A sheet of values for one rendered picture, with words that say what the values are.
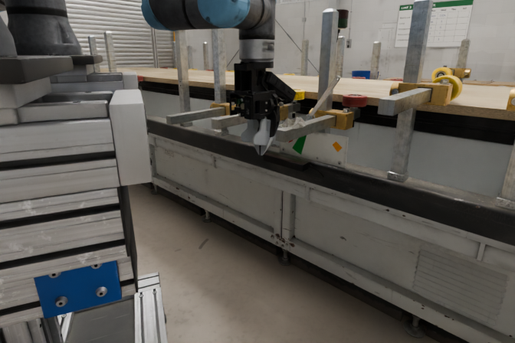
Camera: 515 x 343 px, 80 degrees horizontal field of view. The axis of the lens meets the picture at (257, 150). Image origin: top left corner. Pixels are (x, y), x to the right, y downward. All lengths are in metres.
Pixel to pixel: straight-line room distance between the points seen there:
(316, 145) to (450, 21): 7.25
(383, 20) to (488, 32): 2.13
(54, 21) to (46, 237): 0.58
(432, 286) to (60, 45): 1.37
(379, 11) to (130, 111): 8.31
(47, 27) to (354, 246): 1.27
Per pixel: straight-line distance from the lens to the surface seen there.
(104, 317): 1.26
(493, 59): 8.05
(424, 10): 0.90
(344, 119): 0.96
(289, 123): 0.80
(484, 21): 8.09
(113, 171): 0.36
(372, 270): 1.45
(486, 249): 1.01
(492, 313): 1.38
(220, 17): 0.54
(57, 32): 0.87
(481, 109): 1.06
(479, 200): 0.93
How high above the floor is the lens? 1.04
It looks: 17 degrees down
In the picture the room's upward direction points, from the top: straight up
